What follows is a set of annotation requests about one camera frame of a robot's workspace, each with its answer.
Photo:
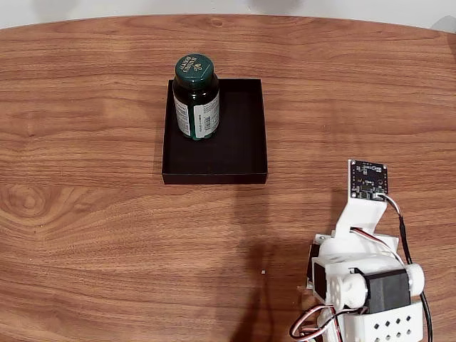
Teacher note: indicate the camera circuit board white mount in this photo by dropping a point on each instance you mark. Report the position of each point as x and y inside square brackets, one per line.
[368, 180]

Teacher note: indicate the green-capped dark pill bottle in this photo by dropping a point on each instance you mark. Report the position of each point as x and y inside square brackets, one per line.
[196, 107]

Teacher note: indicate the shallow black cardboard box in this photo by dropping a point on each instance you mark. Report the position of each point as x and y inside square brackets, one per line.
[235, 142]

